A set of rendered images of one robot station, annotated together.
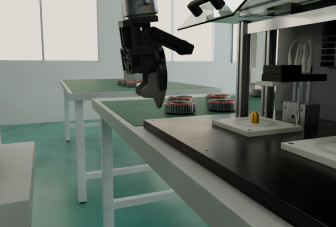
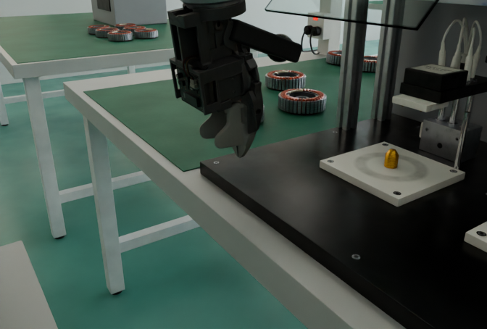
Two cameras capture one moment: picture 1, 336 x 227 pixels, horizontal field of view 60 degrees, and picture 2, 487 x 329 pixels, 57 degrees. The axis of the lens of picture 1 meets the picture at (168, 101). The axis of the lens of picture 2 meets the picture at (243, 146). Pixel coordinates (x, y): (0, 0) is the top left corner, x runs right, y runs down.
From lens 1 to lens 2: 0.23 m
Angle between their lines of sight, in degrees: 19
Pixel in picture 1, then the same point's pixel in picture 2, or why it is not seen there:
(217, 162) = (393, 298)
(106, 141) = (99, 154)
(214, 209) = not seen: outside the picture
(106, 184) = (106, 219)
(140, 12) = (219, 0)
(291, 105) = (438, 128)
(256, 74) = (331, 25)
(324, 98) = (477, 107)
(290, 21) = not seen: outside the picture
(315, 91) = not seen: hidden behind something
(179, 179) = (322, 317)
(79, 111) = (33, 94)
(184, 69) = not seen: outside the picture
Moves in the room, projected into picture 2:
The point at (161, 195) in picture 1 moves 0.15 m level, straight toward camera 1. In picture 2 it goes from (190, 222) to (196, 245)
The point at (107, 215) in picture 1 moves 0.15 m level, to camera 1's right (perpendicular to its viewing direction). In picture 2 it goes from (111, 262) to (157, 257)
